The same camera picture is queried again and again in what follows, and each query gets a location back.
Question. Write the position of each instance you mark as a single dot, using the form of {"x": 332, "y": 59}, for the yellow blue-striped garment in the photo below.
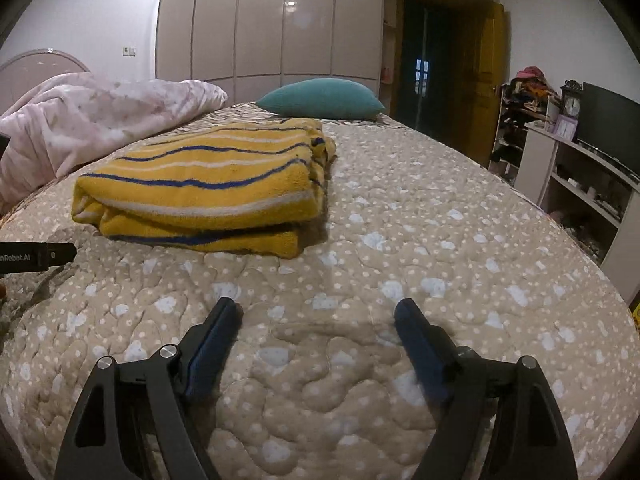
{"x": 200, "y": 180}

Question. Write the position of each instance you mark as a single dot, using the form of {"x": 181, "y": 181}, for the teal pillow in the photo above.
{"x": 320, "y": 100}

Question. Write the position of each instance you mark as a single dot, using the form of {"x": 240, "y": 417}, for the dark ornate table clock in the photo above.
{"x": 571, "y": 105}

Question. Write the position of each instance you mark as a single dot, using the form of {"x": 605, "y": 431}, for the glossy beige wardrobe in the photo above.
{"x": 260, "y": 20}

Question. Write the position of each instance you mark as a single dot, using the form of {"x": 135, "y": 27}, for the white shelf unit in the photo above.
{"x": 535, "y": 160}

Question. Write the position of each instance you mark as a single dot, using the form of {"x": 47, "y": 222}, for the brown wooden door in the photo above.
{"x": 482, "y": 85}

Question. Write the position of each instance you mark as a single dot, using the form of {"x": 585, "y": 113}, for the pink rounded headboard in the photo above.
{"x": 30, "y": 67}

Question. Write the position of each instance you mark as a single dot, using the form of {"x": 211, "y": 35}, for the pile of assorted clothes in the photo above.
{"x": 530, "y": 85}

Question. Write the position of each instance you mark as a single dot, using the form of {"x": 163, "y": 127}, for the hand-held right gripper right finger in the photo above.
{"x": 420, "y": 350}

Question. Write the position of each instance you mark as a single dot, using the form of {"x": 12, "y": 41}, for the beige dotted quilted bedspread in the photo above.
{"x": 400, "y": 210}

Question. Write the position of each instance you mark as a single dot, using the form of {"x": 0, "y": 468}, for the small lilac picture frame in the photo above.
{"x": 565, "y": 127}

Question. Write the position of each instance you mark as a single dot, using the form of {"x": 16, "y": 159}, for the black flat television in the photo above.
{"x": 610, "y": 120}

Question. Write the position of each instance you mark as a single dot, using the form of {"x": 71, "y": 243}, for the pink quilted duvet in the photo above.
{"x": 75, "y": 115}

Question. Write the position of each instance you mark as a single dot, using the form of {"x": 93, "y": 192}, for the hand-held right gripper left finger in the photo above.
{"x": 215, "y": 355}

